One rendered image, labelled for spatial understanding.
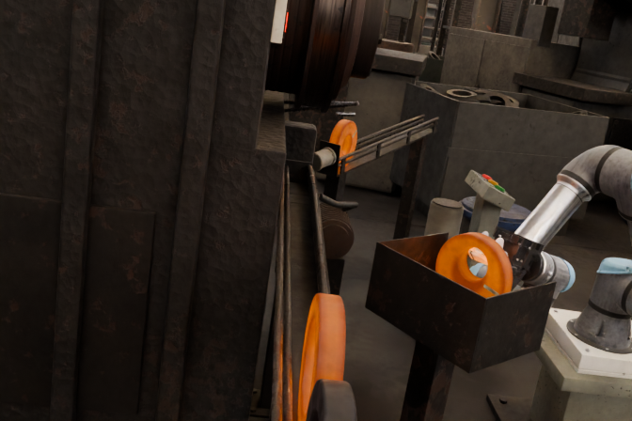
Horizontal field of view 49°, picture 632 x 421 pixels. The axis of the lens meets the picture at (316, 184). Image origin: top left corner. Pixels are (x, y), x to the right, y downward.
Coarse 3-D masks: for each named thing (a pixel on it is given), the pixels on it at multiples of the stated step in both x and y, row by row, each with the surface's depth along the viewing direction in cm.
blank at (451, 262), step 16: (448, 240) 136; (464, 240) 133; (480, 240) 130; (448, 256) 136; (464, 256) 135; (496, 256) 128; (448, 272) 136; (464, 272) 135; (496, 272) 128; (512, 272) 129; (480, 288) 131; (496, 288) 128
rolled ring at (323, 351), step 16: (320, 304) 85; (336, 304) 86; (320, 320) 83; (336, 320) 83; (320, 336) 81; (336, 336) 82; (304, 352) 95; (320, 352) 80; (336, 352) 81; (304, 368) 95; (320, 368) 80; (336, 368) 80; (304, 384) 93; (304, 400) 92; (304, 416) 86
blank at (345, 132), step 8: (344, 120) 222; (336, 128) 219; (344, 128) 219; (352, 128) 225; (336, 136) 218; (344, 136) 221; (352, 136) 226; (344, 144) 228; (352, 144) 228; (344, 152) 227
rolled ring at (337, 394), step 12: (324, 384) 70; (336, 384) 71; (348, 384) 71; (312, 396) 76; (324, 396) 68; (336, 396) 68; (348, 396) 69; (312, 408) 75; (324, 408) 67; (336, 408) 67; (348, 408) 67; (312, 420) 76; (324, 420) 66; (336, 420) 66; (348, 420) 66
